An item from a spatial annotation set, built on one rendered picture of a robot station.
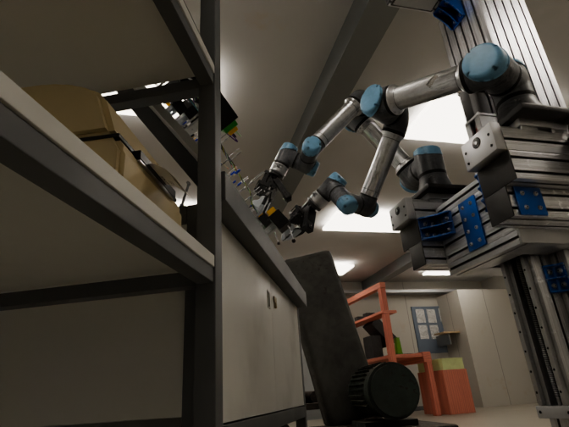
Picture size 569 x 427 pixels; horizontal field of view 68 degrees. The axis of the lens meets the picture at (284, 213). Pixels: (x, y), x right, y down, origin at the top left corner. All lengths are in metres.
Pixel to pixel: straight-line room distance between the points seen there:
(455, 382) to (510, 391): 2.28
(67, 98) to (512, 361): 10.03
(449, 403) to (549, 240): 6.59
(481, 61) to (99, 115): 1.15
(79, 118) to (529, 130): 1.21
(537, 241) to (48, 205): 1.27
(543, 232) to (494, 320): 8.80
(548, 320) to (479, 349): 8.34
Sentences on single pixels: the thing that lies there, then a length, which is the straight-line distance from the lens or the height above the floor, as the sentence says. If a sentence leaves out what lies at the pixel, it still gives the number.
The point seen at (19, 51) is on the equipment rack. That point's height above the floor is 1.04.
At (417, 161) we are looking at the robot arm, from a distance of 1.92.
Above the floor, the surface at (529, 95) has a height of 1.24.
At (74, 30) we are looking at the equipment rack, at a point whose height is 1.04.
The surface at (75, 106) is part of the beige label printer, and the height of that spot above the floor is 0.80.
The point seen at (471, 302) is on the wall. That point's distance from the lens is 10.01.
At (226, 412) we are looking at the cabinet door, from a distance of 0.88.
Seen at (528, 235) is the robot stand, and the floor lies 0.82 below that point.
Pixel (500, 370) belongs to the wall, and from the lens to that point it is 10.08.
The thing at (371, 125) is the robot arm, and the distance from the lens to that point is 2.08.
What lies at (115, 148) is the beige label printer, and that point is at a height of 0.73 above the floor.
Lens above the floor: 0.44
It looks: 23 degrees up
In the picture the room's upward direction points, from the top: 4 degrees counter-clockwise
